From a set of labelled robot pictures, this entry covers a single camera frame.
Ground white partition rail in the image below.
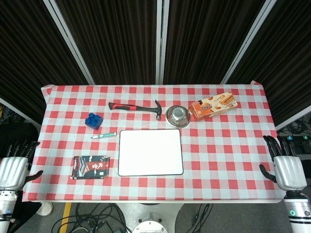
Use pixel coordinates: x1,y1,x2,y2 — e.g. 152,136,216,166
275,112,311,131
0,97,41,129

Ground red black claw hammer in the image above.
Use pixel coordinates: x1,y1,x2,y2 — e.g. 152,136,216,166
108,99,163,120

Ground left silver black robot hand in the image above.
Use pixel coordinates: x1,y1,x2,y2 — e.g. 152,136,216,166
0,139,44,191

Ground black cable with inline box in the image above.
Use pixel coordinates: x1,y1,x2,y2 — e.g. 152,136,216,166
190,203,211,229

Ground dark pleated curtain panel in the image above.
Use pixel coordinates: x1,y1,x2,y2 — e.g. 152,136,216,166
0,0,92,125
229,0,311,127
55,0,159,85
164,0,267,84

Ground black floor cable tangle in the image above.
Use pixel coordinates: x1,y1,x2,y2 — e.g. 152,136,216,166
51,202,128,233

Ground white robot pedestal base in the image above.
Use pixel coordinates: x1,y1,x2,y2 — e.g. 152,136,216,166
114,202,186,233

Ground white board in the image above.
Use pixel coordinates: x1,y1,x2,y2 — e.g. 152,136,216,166
118,129,184,177

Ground blue toy building brick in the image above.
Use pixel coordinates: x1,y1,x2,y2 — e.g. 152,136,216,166
85,112,104,130

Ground green white marker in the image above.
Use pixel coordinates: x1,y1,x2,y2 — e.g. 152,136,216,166
91,132,116,140

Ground white round table foot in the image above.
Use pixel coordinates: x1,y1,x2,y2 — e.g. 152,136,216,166
36,202,53,216

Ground red white checked tablecloth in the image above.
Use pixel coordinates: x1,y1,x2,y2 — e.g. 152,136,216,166
21,81,288,203

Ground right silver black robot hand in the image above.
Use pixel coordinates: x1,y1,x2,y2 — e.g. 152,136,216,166
259,135,307,192

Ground upturned stainless steel bowl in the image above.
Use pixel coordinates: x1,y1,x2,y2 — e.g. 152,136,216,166
165,105,190,128

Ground orange biscuit box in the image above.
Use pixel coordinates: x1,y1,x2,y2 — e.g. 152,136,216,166
189,91,238,122

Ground black power strip blue numbers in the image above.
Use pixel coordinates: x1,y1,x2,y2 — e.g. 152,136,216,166
279,134,311,154

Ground white partition post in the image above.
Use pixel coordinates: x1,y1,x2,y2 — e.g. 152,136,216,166
220,0,278,84
43,0,96,85
155,0,169,85

